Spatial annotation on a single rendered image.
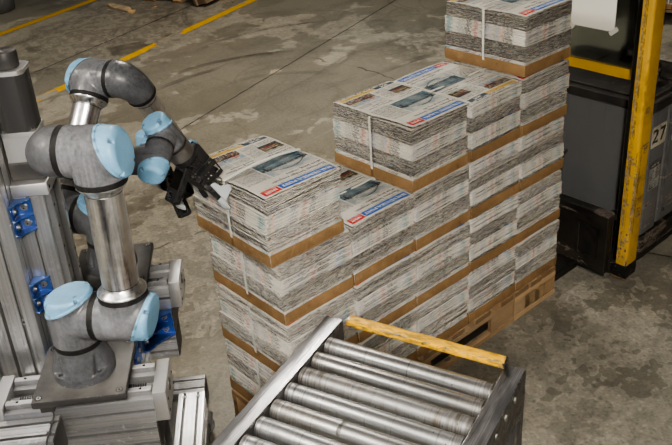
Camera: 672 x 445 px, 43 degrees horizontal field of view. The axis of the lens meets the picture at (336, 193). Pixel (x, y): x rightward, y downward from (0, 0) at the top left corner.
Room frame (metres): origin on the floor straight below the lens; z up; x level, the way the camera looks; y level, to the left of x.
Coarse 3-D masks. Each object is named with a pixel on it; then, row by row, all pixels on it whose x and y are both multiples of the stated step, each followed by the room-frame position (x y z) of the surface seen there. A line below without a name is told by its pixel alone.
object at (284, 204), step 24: (288, 168) 2.27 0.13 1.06; (312, 168) 2.26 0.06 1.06; (336, 168) 2.25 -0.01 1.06; (240, 192) 2.17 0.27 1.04; (264, 192) 2.12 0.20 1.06; (288, 192) 2.13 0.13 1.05; (312, 192) 2.19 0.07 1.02; (336, 192) 2.26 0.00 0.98; (240, 216) 2.17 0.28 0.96; (264, 216) 2.08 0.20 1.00; (288, 216) 2.13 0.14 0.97; (312, 216) 2.19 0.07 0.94; (336, 216) 2.25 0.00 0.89; (264, 240) 2.09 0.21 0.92; (288, 240) 2.13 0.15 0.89
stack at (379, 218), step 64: (384, 192) 2.51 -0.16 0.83; (448, 192) 2.62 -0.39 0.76; (320, 256) 2.22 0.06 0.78; (384, 256) 2.40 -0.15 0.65; (448, 256) 2.60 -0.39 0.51; (512, 256) 2.85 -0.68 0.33; (256, 320) 2.23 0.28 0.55; (320, 320) 2.20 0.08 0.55; (448, 320) 2.61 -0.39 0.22; (512, 320) 2.86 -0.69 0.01; (256, 384) 2.28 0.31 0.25
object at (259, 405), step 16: (336, 320) 1.86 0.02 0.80; (320, 336) 1.79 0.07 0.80; (336, 336) 1.82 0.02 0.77; (304, 352) 1.73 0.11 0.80; (288, 368) 1.67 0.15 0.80; (272, 384) 1.61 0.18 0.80; (256, 400) 1.56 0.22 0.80; (272, 400) 1.56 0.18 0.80; (240, 416) 1.51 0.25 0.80; (256, 416) 1.50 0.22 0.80; (224, 432) 1.46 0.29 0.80; (240, 432) 1.46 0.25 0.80
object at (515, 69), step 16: (448, 48) 3.14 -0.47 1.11; (480, 64) 3.02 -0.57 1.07; (496, 64) 2.97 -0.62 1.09; (512, 64) 2.91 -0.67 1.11; (544, 64) 2.95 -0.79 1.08; (560, 112) 3.03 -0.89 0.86; (528, 128) 2.90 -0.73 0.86; (560, 160) 3.04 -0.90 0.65; (544, 176) 2.97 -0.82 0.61; (544, 224) 2.99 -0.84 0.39
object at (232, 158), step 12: (240, 144) 2.47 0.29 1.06; (252, 144) 2.46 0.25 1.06; (264, 144) 2.46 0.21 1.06; (276, 144) 2.45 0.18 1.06; (216, 156) 2.38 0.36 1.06; (228, 156) 2.38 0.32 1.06; (240, 156) 2.37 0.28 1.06; (252, 156) 2.37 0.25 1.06; (264, 156) 2.37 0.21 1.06; (228, 168) 2.30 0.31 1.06; (216, 180) 2.26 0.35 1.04; (204, 204) 2.31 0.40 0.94; (216, 204) 2.27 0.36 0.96; (204, 216) 2.33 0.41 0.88; (216, 216) 2.27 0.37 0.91
